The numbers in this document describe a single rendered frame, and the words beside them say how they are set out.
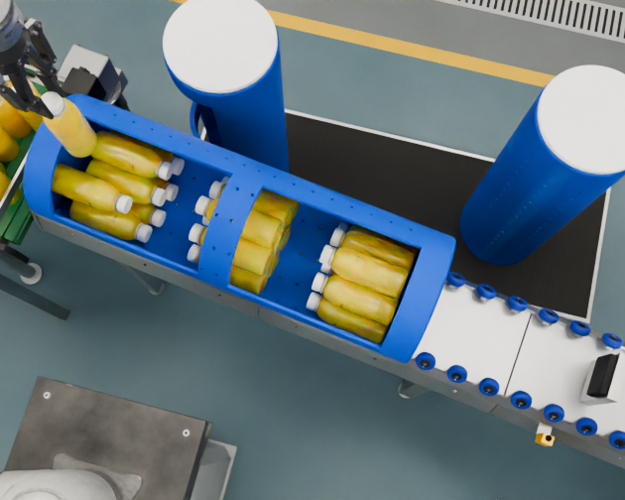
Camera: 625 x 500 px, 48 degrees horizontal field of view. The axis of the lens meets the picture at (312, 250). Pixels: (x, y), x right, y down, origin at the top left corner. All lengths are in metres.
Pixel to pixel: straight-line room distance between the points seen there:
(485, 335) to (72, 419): 0.92
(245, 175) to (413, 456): 1.43
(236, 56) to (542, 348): 1.00
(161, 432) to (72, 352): 1.26
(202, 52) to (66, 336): 1.32
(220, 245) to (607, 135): 0.94
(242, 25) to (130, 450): 1.02
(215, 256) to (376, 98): 1.59
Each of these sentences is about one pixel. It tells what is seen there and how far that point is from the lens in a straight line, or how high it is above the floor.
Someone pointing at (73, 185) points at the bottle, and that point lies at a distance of 1.60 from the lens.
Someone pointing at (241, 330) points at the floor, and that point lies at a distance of 2.59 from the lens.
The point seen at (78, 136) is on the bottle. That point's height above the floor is 1.33.
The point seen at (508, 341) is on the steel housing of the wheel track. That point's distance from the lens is 1.70.
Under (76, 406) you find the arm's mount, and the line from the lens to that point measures 1.53.
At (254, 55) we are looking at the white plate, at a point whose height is 1.04.
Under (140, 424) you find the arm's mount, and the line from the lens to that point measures 1.49.
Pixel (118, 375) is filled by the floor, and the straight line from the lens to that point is 2.65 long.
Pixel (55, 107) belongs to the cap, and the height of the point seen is 1.42.
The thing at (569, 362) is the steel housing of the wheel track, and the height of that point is 0.93.
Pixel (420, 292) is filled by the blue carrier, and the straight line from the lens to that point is 1.36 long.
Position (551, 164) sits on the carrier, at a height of 0.99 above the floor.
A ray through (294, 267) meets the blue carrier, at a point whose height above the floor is 0.96.
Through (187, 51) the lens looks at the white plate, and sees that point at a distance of 1.79.
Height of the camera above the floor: 2.55
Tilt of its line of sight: 75 degrees down
